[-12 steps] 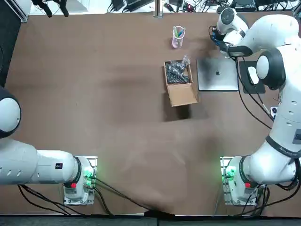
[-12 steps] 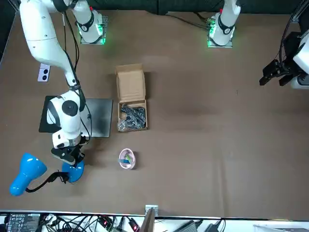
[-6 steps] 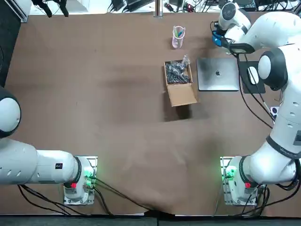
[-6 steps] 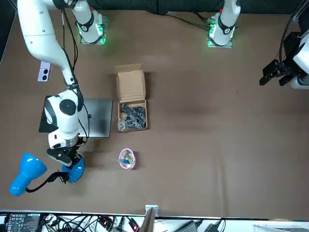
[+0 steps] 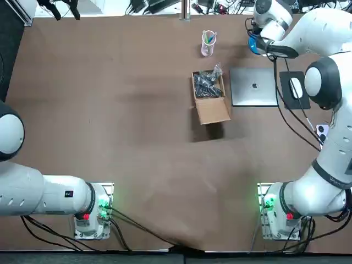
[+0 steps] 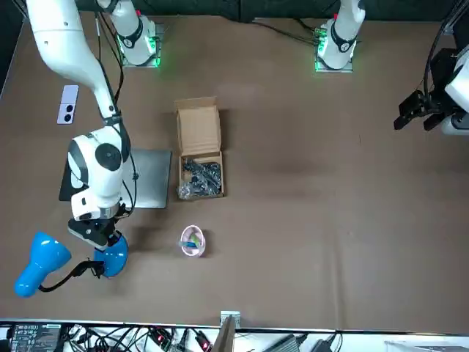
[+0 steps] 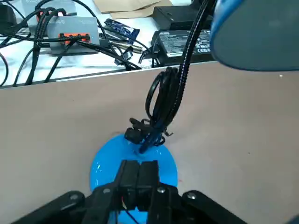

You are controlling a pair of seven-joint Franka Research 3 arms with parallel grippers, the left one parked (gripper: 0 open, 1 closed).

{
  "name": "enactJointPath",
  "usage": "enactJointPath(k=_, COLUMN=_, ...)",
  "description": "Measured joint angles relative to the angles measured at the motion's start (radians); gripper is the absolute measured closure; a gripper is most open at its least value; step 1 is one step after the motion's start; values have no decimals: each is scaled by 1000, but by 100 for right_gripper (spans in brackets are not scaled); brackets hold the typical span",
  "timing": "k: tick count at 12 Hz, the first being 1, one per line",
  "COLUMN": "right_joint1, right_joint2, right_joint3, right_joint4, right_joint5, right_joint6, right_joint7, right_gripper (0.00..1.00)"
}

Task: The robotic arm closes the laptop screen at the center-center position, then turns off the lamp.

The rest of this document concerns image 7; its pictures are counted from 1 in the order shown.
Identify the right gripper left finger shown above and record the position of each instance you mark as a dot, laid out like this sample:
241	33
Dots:
128	182

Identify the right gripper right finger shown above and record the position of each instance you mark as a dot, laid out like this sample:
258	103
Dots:
149	182

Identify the blue desk lamp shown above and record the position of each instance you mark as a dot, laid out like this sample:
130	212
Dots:
109	163

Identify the silver plug connector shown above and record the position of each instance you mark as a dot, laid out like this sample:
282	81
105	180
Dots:
134	47

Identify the black labelled power adapter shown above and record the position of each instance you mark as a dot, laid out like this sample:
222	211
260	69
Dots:
172	44

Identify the blue foil packet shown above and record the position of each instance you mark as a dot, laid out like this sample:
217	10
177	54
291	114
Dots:
123	30

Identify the grey hub with orange ports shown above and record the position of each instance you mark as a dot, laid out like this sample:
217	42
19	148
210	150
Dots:
74	25

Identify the black box power adapter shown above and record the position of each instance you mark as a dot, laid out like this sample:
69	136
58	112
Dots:
177	16

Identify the brown paper sheet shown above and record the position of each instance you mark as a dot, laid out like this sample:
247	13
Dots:
130	7

